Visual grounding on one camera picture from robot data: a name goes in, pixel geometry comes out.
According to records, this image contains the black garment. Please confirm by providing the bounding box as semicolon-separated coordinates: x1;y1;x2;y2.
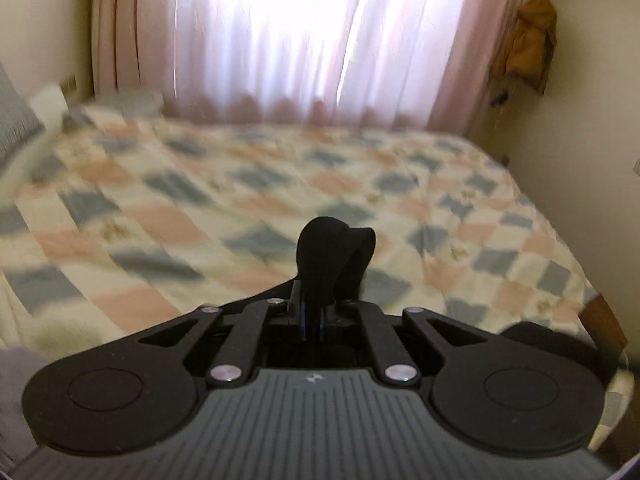
296;217;376;328

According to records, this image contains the checkered quilt bedspread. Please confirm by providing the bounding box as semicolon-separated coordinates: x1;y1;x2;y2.
0;102;637;451

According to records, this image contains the grey garment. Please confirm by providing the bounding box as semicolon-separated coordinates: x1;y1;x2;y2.
0;348;47;471

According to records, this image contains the white long pillow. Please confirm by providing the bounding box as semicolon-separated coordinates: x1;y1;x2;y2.
1;84;68;203

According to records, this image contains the grey plaid cushion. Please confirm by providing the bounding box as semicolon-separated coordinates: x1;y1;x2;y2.
0;65;44;166

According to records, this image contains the pink curtain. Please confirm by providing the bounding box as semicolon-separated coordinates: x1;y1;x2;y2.
91;0;518;136

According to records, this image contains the wall socket plate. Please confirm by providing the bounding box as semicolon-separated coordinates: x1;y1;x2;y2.
60;74;77;94

